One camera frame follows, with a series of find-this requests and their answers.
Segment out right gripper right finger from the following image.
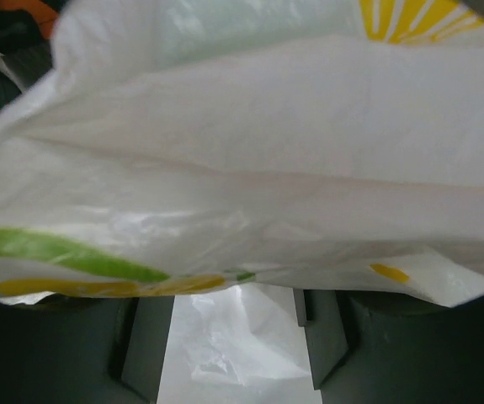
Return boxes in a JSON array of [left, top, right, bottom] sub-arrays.
[[294, 290, 484, 403]]

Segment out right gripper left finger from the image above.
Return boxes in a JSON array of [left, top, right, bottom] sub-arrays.
[[0, 295, 174, 403]]

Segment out white plastic bag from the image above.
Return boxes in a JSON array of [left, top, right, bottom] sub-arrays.
[[0, 1, 484, 403]]

